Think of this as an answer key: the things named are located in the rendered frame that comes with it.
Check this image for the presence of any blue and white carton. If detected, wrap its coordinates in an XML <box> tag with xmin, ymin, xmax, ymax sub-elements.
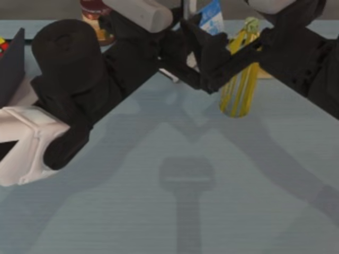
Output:
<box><xmin>197</xmin><ymin>0</ymin><xmax>226</xmax><ymax>35</ymax></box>

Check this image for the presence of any red labelled food can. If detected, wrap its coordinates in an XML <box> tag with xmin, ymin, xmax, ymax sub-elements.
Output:
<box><xmin>81</xmin><ymin>0</ymin><xmax>116</xmax><ymax>46</ymax></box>

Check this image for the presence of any black box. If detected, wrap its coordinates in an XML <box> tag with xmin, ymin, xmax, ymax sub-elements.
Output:
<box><xmin>0</xmin><ymin>27</ymin><xmax>26</xmax><ymax>108</ymax></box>

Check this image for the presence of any yellow striped bottle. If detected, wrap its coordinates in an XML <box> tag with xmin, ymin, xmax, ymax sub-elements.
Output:
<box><xmin>219</xmin><ymin>17</ymin><xmax>263</xmax><ymax>119</ymax></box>

